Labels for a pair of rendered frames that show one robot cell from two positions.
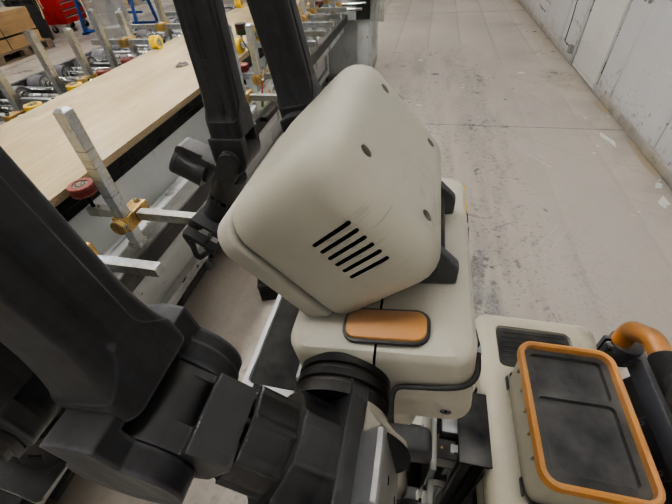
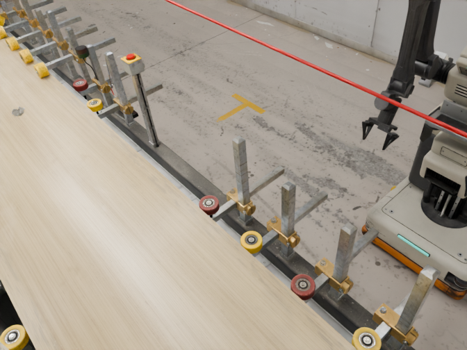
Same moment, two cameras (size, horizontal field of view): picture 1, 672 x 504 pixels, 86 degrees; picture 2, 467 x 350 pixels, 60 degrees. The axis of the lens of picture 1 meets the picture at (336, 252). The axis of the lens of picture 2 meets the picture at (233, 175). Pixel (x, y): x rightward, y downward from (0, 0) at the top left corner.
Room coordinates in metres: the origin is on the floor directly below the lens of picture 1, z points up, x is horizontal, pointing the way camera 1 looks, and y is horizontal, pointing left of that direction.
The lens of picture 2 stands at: (0.29, 1.59, 2.12)
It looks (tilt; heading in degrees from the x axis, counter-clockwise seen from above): 45 degrees down; 309
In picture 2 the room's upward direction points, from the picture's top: 6 degrees counter-clockwise
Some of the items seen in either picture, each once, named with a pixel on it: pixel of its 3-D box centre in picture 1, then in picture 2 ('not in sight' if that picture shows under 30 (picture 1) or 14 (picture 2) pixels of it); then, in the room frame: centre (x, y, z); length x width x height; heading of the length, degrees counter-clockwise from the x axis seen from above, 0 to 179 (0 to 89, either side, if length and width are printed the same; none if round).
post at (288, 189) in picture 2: not in sight; (288, 228); (0.73, 0.74, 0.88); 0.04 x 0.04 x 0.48; 75
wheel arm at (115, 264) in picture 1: (91, 261); (288, 223); (0.76, 0.68, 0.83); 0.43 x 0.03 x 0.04; 75
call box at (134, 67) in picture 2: not in sight; (133, 64); (1.69, 0.49, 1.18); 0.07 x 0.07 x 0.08; 75
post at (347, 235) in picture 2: not in sight; (340, 269); (0.49, 0.81, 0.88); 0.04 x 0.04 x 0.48; 75
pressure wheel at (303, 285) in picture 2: not in sight; (302, 292); (0.57, 0.94, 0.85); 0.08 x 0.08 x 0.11
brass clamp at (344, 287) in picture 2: not in sight; (333, 276); (0.51, 0.80, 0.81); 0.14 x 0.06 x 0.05; 165
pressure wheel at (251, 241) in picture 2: not in sight; (251, 248); (0.81, 0.87, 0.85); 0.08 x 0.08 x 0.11
